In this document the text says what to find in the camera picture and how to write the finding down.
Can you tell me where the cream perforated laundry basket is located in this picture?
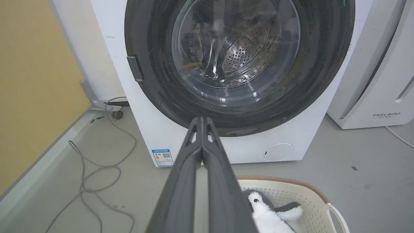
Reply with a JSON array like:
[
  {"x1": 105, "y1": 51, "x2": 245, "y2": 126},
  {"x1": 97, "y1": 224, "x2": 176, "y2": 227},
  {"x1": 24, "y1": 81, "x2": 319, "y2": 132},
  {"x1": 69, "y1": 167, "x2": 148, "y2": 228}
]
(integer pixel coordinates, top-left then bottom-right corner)
[{"x1": 237, "y1": 175, "x2": 350, "y2": 233}]

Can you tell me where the white front-load washing machine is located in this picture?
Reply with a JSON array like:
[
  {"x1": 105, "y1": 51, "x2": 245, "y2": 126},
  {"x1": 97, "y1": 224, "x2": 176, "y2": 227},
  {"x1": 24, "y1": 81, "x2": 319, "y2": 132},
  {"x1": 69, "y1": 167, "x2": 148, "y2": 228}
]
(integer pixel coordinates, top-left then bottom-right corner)
[{"x1": 90, "y1": 0, "x2": 376, "y2": 168}]

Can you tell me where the thin white cable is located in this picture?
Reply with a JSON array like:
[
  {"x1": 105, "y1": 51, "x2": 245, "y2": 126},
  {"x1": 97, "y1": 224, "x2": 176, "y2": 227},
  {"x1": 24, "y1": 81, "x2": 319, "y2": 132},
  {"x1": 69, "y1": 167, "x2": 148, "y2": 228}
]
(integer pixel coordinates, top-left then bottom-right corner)
[{"x1": 385, "y1": 126, "x2": 414, "y2": 149}]

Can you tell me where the grey power cable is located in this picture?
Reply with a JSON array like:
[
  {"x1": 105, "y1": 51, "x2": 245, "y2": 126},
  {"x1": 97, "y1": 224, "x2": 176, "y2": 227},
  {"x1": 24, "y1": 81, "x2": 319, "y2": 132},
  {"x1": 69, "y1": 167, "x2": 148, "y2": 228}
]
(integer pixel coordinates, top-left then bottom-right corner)
[{"x1": 44, "y1": 96, "x2": 137, "y2": 233}]

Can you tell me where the blue energy label sticker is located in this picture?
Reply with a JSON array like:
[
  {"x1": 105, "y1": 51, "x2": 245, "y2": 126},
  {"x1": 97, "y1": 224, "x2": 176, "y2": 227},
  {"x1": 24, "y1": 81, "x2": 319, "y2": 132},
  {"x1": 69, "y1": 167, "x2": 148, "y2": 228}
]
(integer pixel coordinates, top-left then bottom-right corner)
[{"x1": 151, "y1": 149, "x2": 174, "y2": 168}]

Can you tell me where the round black glass washer door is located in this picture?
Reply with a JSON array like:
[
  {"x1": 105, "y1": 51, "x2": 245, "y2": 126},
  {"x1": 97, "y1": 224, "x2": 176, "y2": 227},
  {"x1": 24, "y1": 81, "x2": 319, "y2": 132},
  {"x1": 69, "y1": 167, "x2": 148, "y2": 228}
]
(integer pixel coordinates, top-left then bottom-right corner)
[{"x1": 124, "y1": 0, "x2": 355, "y2": 137}]

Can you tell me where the white Feelbird appliance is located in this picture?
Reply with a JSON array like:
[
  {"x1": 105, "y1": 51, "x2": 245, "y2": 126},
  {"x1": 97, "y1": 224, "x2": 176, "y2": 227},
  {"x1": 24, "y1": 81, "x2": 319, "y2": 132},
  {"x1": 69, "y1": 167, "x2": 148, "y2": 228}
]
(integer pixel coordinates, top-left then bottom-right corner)
[{"x1": 326, "y1": 0, "x2": 414, "y2": 130}]

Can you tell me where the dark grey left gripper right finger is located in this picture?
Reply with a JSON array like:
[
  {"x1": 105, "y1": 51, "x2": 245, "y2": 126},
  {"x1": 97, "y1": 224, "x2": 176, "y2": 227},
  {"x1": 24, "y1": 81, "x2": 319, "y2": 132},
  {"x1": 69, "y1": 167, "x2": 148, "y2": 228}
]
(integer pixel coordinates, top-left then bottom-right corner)
[{"x1": 201, "y1": 116, "x2": 258, "y2": 233}]

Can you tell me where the grey white plush penguin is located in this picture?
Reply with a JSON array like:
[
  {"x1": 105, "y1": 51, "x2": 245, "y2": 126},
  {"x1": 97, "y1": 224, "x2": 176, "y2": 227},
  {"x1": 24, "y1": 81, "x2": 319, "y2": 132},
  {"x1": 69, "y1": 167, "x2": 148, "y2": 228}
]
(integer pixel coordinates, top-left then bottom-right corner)
[{"x1": 243, "y1": 189, "x2": 303, "y2": 233}]

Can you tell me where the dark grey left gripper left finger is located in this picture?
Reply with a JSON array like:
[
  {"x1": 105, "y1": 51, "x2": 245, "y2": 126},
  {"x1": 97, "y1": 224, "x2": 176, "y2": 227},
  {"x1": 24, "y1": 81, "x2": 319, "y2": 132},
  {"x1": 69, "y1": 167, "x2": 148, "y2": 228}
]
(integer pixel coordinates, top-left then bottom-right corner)
[{"x1": 145, "y1": 116, "x2": 203, "y2": 233}]

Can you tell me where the grey metal partition frame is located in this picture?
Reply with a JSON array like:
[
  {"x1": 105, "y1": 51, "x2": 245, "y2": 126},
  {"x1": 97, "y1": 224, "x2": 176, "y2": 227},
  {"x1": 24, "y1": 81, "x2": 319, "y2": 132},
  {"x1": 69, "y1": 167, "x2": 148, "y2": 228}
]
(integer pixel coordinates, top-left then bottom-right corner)
[{"x1": 0, "y1": 0, "x2": 122, "y2": 207}]

